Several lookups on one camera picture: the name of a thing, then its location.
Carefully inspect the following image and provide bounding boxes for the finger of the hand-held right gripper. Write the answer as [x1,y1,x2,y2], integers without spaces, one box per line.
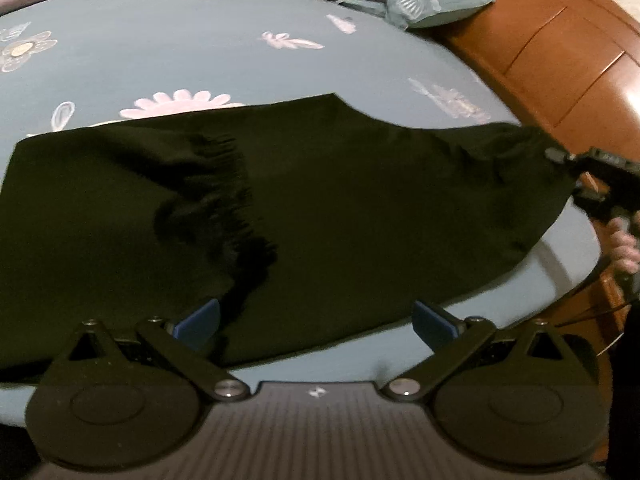
[545,146,640,178]
[573,188,634,222]

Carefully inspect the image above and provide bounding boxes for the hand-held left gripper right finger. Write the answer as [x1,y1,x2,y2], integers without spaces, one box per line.
[383,300,567,404]

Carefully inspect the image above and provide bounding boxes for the person's right hand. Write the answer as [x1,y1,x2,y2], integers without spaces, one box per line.
[607,215,640,276]

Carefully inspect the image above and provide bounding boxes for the black cable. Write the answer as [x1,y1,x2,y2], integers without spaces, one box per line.
[550,255,640,358]

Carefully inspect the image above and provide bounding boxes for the black pants with white drawstring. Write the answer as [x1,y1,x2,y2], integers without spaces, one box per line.
[0,92,576,386]

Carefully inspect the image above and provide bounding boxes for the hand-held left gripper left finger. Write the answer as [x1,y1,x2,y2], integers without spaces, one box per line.
[66,298,251,403]

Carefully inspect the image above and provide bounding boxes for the wooden nightstand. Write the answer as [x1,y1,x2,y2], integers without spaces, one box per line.
[580,260,640,411]

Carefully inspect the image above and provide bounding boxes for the wooden headboard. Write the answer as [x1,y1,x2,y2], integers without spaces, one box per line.
[430,0,640,161]

